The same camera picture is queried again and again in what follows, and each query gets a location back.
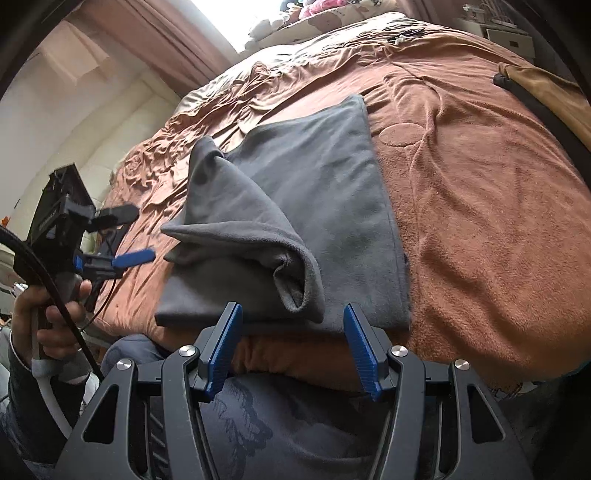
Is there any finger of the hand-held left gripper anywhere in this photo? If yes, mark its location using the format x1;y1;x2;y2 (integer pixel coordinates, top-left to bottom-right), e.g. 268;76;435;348
90;205;139;232
76;249;155;280

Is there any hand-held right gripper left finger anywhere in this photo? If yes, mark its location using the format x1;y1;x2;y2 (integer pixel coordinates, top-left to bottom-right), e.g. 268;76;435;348
55;302;243;480

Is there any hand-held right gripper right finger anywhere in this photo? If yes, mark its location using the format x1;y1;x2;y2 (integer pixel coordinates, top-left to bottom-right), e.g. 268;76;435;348
344;303;536;480

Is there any grey t-shirt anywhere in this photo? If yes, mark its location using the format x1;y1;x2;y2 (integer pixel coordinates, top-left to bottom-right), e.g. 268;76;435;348
154;95;411;333

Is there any person's left forearm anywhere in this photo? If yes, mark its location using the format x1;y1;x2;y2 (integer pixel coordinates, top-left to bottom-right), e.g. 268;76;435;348
0;332;93;462

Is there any person's left hand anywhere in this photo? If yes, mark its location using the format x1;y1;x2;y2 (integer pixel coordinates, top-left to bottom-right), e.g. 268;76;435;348
14;281;93;361

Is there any cream padded headboard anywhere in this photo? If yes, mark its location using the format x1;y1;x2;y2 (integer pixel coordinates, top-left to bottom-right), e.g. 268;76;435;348
9;80;185;232

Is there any beige duvet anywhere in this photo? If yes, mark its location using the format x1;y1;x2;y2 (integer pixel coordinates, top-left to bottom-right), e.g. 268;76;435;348
175;11;416;121

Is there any cream hanging cloth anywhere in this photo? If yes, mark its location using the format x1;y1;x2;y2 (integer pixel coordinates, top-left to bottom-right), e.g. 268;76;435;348
46;23;112;79

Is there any pink curtain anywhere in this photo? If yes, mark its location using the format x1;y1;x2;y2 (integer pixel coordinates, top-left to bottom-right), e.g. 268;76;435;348
83;0;241;100

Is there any brown blanket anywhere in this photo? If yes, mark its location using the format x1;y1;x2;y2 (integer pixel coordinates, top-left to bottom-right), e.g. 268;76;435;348
95;11;591;393

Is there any pile of plush toys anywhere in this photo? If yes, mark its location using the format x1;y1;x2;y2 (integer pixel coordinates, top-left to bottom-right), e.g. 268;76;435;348
245;0;370;49

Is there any tan brown garment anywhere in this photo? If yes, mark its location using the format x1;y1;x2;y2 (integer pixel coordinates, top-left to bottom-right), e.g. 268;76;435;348
494;62;591;153

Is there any white bedside cabinet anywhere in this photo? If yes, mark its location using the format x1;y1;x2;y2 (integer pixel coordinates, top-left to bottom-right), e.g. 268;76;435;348
455;4;536;51

